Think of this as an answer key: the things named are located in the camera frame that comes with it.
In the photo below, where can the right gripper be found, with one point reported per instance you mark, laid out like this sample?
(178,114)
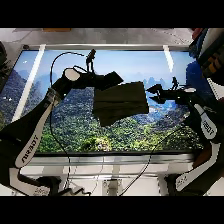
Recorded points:
(171,94)

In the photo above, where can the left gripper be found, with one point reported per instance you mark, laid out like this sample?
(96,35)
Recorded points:
(108,80)

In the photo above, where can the dark green pants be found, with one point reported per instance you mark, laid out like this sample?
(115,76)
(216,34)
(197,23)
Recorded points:
(120,103)

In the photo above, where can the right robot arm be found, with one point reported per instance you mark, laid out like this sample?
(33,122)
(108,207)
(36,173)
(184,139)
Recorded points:
(206,126)

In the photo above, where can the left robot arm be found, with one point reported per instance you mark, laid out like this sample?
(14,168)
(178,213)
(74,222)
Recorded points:
(30,133)

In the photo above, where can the blue garment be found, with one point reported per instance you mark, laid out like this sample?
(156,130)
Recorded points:
(197,45)

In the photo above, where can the dark checked garment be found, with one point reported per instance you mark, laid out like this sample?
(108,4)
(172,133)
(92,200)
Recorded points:
(213,61)

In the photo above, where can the red garment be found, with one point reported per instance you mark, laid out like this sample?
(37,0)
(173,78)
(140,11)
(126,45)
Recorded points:
(197,32)

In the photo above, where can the cream garment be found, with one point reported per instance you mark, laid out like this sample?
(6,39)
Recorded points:
(215,35)

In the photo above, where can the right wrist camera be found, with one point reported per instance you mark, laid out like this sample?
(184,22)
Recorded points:
(174,83)

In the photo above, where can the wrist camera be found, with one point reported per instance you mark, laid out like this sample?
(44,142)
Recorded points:
(90,58)
(174,83)

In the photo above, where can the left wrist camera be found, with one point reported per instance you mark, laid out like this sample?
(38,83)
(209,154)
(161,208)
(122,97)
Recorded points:
(90,58)

